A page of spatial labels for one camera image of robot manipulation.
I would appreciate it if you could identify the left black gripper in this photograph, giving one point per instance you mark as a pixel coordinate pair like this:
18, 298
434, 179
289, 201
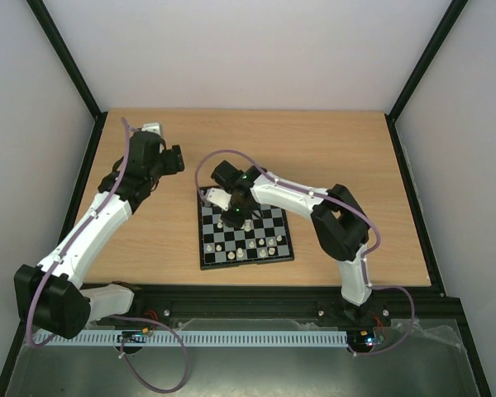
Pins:
175, 159

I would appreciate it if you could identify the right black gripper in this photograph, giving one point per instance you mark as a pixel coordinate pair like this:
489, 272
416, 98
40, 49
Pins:
235, 217

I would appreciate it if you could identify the black magnetic chess board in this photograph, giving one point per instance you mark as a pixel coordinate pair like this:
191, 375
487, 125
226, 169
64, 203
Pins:
257, 238

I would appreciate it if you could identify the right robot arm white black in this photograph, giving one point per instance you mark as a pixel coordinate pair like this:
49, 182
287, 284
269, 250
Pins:
337, 219

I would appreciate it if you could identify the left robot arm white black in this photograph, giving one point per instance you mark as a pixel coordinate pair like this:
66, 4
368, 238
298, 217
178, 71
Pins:
50, 295

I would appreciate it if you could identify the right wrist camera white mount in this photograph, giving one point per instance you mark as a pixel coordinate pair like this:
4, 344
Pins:
218, 197

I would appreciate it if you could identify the light blue slotted cable duct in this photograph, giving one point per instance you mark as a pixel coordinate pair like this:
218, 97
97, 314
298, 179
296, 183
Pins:
113, 338

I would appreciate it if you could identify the left frame post black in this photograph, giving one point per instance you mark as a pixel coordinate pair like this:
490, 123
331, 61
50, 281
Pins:
57, 42

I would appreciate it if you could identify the frame post black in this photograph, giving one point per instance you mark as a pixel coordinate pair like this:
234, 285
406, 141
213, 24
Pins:
441, 32
57, 42

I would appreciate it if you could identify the black aluminium frame rail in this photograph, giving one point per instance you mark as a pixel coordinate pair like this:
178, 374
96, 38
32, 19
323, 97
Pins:
170, 304

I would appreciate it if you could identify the right frame post black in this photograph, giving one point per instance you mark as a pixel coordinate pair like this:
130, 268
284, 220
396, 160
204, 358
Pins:
441, 32

